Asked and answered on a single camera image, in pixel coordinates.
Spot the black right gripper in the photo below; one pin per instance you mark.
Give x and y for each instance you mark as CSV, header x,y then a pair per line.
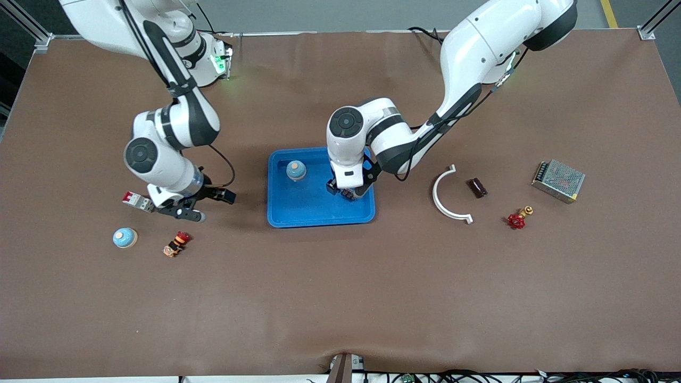
x,y
214,192

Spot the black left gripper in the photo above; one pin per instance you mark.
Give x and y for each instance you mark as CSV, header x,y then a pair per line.
x,y
348,193

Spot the black cylindrical capacitor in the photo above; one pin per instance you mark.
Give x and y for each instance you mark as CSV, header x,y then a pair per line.
x,y
477,188
348,196

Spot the light blue call bell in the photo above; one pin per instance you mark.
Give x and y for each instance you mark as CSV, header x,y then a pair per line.
x,y
296,170
125,238

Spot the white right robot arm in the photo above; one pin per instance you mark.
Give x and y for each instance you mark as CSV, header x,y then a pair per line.
x,y
101,21

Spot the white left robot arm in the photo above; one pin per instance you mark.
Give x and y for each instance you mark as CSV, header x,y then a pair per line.
x,y
473,48

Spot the blue plastic tray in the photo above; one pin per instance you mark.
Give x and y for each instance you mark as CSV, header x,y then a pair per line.
x,y
308,213

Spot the orange black red push button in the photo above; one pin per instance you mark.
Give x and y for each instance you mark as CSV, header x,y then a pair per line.
x,y
176,244

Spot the white red circuit breaker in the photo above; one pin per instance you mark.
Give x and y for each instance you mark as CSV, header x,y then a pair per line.
x,y
135,200

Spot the brown table mat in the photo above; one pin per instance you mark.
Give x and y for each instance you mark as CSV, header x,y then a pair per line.
x,y
340,292

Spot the metal mesh power supply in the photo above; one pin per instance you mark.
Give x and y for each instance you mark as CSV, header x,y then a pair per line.
x,y
558,181

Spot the white curved plastic bracket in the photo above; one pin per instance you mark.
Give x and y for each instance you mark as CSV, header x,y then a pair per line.
x,y
434,192

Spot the aluminium table edge rail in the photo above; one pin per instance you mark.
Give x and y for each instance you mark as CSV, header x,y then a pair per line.
x,y
319,33

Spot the metal table clamp bracket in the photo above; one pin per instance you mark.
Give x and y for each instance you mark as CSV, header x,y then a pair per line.
x,y
343,369

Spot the aluminium frame post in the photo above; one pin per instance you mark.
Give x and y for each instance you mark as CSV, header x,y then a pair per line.
x,y
32,29
652,29

